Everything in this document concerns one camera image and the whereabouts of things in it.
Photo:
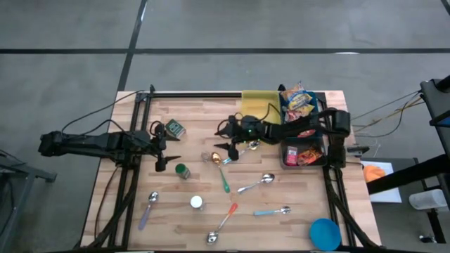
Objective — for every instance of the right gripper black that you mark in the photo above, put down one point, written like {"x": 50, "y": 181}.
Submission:
{"x": 249, "y": 130}

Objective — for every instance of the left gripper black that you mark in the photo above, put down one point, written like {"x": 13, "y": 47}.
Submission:
{"x": 158, "y": 147}

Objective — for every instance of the green lid spice jar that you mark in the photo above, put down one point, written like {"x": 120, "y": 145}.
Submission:
{"x": 181, "y": 169}

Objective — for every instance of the glass herb jar white lid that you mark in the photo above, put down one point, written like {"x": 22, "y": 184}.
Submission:
{"x": 196, "y": 201}

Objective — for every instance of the red lid spice tin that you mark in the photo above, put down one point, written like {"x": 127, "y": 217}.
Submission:
{"x": 291, "y": 156}

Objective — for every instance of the orange red snack bag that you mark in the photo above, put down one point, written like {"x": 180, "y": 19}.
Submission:
{"x": 291, "y": 116}

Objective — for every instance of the orange silver snack bag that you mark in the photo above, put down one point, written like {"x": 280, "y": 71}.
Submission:
{"x": 306, "y": 133}

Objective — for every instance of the blue yellow snack bag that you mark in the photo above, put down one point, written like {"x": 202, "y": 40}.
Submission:
{"x": 297, "y": 97}

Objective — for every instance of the orange brown seasoning packet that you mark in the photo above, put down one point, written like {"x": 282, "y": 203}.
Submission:
{"x": 309, "y": 156}

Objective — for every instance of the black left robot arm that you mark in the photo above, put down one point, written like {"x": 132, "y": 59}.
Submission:
{"x": 88, "y": 142}

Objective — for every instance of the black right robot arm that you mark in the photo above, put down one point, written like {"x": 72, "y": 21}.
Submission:
{"x": 306, "y": 124}

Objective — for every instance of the yellow plastic bin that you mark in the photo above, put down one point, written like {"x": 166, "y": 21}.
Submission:
{"x": 258, "y": 103}

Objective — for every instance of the plain silver metal spoon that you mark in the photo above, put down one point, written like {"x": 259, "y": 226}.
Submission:
{"x": 269, "y": 178}

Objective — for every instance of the teal blue plastic bin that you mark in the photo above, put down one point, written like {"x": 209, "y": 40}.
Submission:
{"x": 317, "y": 105}

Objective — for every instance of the dark grey metal stand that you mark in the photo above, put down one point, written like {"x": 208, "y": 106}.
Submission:
{"x": 35, "y": 173}

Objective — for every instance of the blue round lid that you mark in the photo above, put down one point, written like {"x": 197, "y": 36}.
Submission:
{"x": 325, "y": 234}

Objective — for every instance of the orange soft object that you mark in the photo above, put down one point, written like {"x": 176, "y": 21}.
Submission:
{"x": 373, "y": 173}

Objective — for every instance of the white paper sheet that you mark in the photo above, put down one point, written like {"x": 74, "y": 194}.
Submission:
{"x": 386, "y": 195}

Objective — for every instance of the white plastic roll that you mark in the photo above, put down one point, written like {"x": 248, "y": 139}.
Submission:
{"x": 427, "y": 199}

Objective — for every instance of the black metal stand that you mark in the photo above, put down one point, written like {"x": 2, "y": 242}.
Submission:
{"x": 436, "y": 102}

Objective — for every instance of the small black floor object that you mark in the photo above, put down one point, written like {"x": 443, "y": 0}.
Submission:
{"x": 427, "y": 239}

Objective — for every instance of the black aluminium table frame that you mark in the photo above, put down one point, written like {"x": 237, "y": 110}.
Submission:
{"x": 197, "y": 95}

